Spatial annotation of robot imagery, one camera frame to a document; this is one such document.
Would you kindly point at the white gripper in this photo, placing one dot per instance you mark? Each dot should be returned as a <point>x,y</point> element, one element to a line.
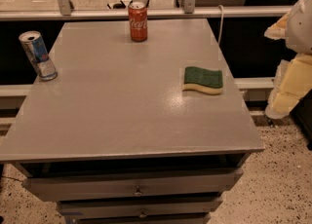
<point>301,26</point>

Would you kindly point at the green and yellow sponge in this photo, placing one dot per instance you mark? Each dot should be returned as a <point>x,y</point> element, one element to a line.
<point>202,80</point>

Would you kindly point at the red coca-cola can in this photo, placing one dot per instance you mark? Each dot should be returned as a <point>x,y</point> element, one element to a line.
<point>138,21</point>

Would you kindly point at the blue silver redbull can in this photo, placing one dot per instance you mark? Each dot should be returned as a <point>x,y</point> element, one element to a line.
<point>35,49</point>

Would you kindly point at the grey drawer cabinet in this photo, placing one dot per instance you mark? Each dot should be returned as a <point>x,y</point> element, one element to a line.
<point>117,106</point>

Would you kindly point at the middle grey drawer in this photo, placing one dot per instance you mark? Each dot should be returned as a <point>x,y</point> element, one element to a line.
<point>140,207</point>

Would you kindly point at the grey drawer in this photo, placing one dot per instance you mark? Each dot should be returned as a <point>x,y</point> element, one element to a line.
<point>140,207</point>
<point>133,184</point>

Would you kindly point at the top grey drawer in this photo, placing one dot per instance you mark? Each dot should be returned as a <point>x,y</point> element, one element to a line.
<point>133,184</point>

